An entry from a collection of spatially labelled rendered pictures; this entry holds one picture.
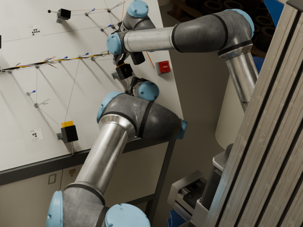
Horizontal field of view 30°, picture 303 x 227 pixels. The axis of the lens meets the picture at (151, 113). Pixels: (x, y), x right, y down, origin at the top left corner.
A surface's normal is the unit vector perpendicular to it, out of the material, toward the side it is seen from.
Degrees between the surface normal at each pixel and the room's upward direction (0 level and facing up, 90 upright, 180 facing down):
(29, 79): 47
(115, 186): 90
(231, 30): 58
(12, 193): 90
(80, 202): 7
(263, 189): 90
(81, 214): 22
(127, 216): 7
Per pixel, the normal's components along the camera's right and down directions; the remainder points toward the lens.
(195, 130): 0.19, -0.78
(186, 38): -0.47, 0.24
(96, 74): 0.50, -0.11
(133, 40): -0.77, 0.05
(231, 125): -0.73, 0.35
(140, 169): 0.52, 0.59
